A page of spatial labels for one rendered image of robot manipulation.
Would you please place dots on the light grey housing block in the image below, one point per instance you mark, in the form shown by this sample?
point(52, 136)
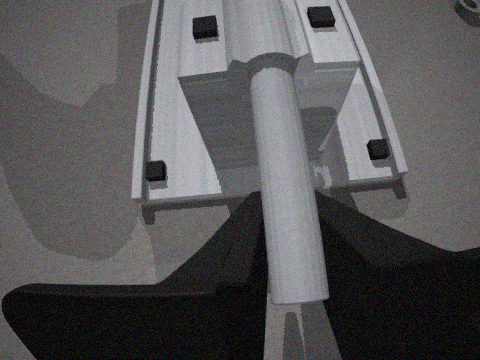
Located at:
point(195, 138)

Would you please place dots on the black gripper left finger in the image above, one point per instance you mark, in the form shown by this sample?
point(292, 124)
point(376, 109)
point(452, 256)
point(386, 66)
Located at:
point(214, 307)

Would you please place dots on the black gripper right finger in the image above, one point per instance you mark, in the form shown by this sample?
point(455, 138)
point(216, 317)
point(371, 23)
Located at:
point(393, 297)

